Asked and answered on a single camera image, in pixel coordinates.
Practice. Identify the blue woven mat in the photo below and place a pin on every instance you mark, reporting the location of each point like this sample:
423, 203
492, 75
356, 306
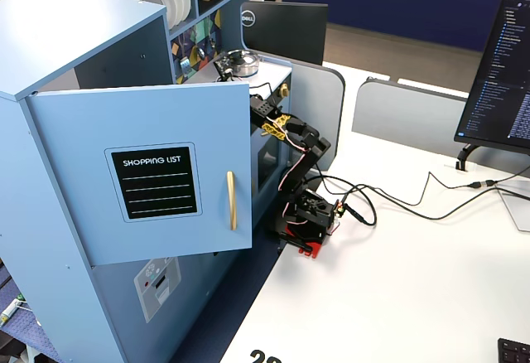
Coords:
25, 334

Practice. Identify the small black camera module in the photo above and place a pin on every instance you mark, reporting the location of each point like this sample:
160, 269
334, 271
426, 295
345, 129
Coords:
223, 66

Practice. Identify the silver toy pot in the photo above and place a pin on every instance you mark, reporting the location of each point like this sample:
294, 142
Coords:
242, 62

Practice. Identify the white plates stack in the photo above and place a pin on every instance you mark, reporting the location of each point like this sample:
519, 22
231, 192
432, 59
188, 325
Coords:
177, 6

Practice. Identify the black Dell monitor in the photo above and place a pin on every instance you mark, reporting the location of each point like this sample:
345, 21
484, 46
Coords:
290, 31

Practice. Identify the gray dispenser sticker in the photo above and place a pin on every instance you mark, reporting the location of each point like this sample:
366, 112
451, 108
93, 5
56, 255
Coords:
159, 288

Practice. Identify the gold stove knob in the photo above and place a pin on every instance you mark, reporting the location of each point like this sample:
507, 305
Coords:
284, 90

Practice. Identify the red table clamp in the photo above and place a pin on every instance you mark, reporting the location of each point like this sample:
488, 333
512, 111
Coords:
310, 251

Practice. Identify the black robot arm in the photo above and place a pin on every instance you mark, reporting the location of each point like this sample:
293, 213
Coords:
308, 160

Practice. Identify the white green pen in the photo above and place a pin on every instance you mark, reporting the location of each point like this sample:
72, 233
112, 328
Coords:
10, 311

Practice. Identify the blue cabinet door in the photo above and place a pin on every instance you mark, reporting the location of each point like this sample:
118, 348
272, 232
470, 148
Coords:
74, 172

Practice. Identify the black shopping list sticker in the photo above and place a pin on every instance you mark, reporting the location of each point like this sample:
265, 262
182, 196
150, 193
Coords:
155, 182

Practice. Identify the gray desk divider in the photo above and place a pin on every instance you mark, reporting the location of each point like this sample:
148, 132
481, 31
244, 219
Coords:
319, 110
406, 114

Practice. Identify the black monitor stand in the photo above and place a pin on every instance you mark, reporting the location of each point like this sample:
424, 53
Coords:
468, 156

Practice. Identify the colourful backsplash panel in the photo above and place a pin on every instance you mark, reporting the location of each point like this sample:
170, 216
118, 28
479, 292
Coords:
194, 40

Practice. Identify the black keyboard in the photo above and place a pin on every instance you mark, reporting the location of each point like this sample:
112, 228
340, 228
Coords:
515, 352

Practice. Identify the lit computer monitor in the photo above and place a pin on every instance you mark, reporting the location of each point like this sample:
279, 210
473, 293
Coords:
501, 77

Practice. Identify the blue toy kitchen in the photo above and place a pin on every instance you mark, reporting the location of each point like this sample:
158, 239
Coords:
83, 27

